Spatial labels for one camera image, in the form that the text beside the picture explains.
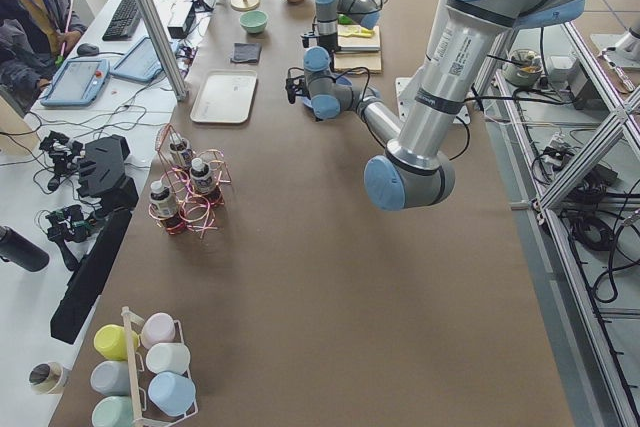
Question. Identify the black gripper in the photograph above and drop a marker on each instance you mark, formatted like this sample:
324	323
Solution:
326	42
301	87

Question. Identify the steel muddler black tip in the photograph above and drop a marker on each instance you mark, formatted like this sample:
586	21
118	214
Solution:
356	49

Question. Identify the yellow plastic knife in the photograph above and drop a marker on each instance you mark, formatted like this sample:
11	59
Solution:
356	33

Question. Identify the green lime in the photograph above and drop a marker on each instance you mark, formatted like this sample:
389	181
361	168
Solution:
344	20

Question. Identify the wooden cutting board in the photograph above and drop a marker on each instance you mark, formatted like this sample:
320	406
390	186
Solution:
372	61

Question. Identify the mint green bowl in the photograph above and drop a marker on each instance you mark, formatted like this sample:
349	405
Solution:
254	22

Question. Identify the grey folded cloth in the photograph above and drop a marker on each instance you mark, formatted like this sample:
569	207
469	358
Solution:
246	53

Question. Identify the cream rabbit tray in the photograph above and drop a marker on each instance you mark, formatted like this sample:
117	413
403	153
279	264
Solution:
225	97

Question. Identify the right back drink bottle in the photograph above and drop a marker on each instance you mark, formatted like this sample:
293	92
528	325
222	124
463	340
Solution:
201	177

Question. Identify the drink bottle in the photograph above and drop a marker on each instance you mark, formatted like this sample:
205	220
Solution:
163	200
180	150
201	177

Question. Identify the left back drink bottle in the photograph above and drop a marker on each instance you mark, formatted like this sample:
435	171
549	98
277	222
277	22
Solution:
180	150

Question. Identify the front drink bottle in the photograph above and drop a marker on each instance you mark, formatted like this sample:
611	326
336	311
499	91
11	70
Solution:
163	200

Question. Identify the blue teach pendant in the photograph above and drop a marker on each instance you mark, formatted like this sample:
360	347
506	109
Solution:
139	64
77	83

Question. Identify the black keyboard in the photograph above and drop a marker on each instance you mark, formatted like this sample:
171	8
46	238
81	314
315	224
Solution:
124	21

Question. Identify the pink cup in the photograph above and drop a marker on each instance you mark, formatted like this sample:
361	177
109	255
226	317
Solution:
158	328

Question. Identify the white cup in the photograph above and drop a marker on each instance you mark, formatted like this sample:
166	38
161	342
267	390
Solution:
168	357

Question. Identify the seated person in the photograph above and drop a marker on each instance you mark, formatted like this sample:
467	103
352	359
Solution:
34	34

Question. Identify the yellow cup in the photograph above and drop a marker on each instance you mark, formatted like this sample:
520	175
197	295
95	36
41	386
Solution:
109	341

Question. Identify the light blue cup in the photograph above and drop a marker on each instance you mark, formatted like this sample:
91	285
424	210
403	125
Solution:
173	394

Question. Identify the black water bottle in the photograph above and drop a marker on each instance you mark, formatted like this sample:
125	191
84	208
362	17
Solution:
22	252

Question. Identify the grey cup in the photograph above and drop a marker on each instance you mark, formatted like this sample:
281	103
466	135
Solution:
111	378

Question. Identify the mint cup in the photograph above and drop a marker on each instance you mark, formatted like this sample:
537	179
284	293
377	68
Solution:
113	411

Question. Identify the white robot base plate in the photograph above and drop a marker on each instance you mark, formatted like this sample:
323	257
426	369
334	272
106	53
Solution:
406	89

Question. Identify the copper wire bottle rack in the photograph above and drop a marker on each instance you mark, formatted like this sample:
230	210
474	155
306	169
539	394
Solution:
196	213

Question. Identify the white wire cup rack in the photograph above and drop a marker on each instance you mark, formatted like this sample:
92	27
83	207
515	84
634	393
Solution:
136	366

